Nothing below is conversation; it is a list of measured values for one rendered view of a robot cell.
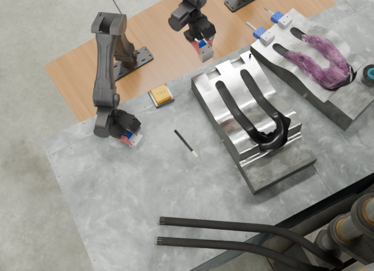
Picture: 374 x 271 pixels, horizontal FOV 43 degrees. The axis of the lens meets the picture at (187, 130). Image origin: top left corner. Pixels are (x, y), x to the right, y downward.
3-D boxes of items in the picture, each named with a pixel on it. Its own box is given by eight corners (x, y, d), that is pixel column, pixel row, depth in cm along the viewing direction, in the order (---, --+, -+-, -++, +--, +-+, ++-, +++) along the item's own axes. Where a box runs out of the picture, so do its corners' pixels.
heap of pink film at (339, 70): (277, 57, 190) (281, 47, 183) (306, 30, 195) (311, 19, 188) (329, 98, 183) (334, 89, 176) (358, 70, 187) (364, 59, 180)
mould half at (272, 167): (191, 88, 193) (191, 71, 180) (247, 62, 197) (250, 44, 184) (253, 195, 175) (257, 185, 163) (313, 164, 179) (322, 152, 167)
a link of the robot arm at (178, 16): (183, 37, 168) (186, 13, 157) (165, 24, 170) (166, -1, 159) (203, 19, 173) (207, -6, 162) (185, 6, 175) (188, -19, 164)
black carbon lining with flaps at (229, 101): (211, 85, 185) (212, 73, 176) (247, 69, 187) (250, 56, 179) (257, 161, 173) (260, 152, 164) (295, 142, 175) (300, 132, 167)
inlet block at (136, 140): (109, 134, 186) (107, 129, 181) (116, 124, 187) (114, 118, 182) (137, 151, 183) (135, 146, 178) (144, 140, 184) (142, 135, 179)
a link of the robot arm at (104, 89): (115, 108, 159) (119, 15, 150) (88, 106, 160) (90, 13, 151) (123, 100, 171) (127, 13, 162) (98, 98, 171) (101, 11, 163)
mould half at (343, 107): (249, 52, 198) (252, 38, 188) (290, 15, 205) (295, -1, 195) (344, 131, 184) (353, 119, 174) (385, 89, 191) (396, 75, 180)
